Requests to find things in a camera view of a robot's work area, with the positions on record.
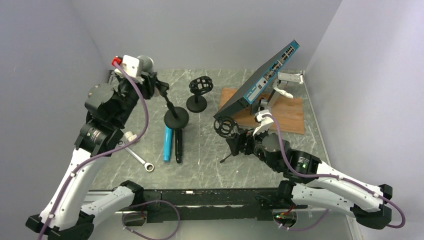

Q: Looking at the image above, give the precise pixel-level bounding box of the wooden board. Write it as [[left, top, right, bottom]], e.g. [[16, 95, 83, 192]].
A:
[[213, 87, 305, 135]]

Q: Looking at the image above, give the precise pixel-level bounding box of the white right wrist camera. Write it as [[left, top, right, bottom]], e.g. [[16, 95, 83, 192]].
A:
[[252, 110, 274, 136]]

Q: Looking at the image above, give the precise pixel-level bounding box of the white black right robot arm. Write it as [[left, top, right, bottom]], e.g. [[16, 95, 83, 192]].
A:
[[226, 131, 393, 230]]

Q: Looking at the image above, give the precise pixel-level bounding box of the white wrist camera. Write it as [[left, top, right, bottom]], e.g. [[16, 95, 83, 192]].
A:
[[120, 55, 144, 83], [252, 110, 274, 136]]

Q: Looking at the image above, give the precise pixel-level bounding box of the black round base stand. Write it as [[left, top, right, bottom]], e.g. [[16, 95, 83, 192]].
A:
[[186, 75, 214, 113]]

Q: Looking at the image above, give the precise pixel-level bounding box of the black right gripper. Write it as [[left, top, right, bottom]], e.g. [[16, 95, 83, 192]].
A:
[[226, 123, 280, 171]]

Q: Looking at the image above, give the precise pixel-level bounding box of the black microphone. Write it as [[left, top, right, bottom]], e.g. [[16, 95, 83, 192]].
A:
[[174, 128, 183, 164]]

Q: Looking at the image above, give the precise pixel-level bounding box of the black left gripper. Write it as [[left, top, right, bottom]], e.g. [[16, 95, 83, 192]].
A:
[[114, 67, 158, 127]]

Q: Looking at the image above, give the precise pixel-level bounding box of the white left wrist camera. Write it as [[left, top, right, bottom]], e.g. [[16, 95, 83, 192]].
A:
[[120, 55, 144, 83]]

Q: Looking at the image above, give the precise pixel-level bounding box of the black clip microphone stand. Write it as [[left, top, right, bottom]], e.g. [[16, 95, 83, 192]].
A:
[[155, 80, 189, 129]]

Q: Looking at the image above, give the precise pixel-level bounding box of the grey metal bracket stand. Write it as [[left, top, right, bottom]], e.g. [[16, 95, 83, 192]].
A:
[[250, 71, 305, 116]]

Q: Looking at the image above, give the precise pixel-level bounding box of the black tripod shock mount stand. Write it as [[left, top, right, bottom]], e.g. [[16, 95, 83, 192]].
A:
[[213, 116, 248, 164]]

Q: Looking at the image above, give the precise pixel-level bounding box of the blue network switch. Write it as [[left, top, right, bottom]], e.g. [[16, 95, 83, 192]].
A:
[[213, 40, 300, 120]]

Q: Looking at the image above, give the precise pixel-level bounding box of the blue microphone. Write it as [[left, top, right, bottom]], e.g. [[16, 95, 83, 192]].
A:
[[162, 125, 173, 163]]

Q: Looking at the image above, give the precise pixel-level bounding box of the white plastic pipe fitting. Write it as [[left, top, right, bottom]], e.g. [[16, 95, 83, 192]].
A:
[[124, 131, 138, 143]]

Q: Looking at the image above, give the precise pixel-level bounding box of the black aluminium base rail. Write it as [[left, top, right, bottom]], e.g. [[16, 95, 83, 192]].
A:
[[143, 187, 290, 223]]

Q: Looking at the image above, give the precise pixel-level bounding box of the silver head glitter microphone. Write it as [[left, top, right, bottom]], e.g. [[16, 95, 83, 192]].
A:
[[137, 55, 154, 73]]

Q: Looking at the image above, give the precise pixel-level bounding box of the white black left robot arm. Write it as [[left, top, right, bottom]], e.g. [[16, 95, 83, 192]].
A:
[[25, 71, 169, 240]]

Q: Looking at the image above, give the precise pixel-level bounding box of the silver ratchet wrench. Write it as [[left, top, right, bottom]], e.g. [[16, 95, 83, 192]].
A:
[[124, 147, 155, 173]]

